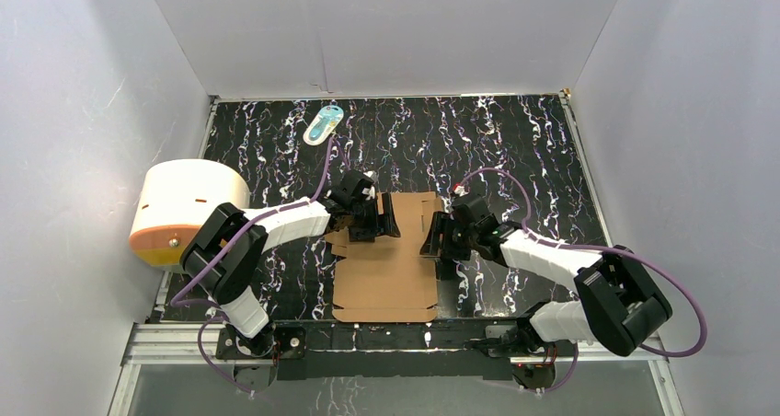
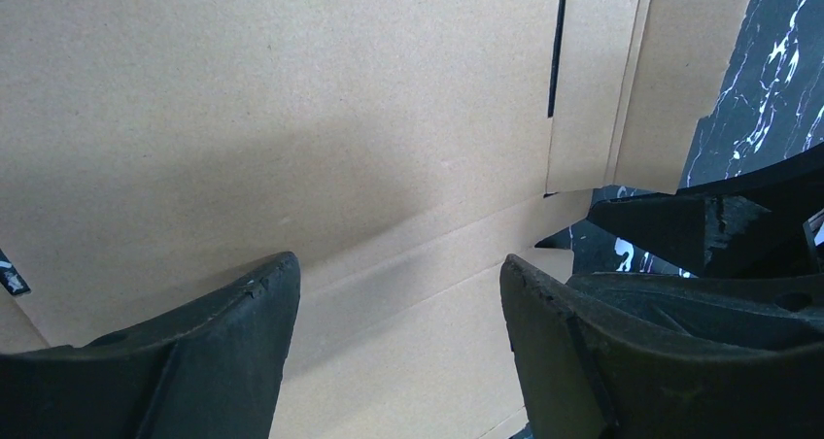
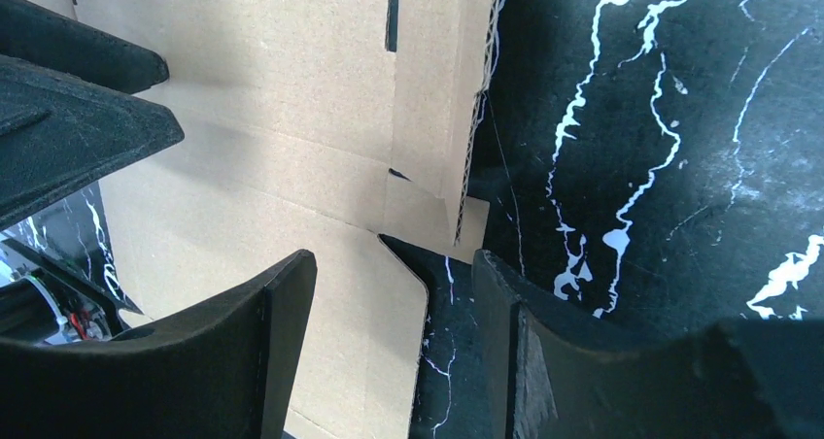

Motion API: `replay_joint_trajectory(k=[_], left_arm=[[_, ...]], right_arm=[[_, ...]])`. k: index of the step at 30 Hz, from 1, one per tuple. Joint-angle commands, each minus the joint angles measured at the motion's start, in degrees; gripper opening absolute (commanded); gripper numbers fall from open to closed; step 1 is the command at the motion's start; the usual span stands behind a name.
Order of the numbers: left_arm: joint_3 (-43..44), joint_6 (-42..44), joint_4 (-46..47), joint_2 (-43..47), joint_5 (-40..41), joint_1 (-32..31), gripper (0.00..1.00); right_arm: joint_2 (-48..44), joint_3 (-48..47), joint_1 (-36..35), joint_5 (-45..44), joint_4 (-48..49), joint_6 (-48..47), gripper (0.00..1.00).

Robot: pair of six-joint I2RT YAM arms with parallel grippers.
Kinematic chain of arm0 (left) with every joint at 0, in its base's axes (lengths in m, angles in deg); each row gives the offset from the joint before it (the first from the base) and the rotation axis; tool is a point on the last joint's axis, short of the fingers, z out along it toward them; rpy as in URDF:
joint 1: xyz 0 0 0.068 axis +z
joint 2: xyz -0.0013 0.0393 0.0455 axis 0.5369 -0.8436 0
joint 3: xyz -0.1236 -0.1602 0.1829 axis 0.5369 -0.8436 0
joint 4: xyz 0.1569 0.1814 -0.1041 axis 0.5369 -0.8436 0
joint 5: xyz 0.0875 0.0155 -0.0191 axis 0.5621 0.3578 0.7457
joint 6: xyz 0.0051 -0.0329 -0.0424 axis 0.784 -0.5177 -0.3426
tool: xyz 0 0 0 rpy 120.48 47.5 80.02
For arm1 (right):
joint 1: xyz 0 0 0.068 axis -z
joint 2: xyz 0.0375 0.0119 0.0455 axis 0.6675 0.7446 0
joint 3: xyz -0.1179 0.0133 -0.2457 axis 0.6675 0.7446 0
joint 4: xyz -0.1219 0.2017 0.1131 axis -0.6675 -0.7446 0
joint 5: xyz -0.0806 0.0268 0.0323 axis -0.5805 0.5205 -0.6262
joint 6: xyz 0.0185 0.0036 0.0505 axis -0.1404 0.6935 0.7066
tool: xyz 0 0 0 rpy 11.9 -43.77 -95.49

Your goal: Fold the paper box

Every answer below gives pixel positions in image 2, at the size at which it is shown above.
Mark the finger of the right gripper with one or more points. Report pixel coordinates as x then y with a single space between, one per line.
750 226
762 314

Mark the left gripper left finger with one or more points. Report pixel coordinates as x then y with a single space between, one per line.
211 368

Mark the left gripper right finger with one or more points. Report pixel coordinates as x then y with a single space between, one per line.
588 370

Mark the brown cardboard box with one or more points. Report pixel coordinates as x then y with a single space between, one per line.
154 151

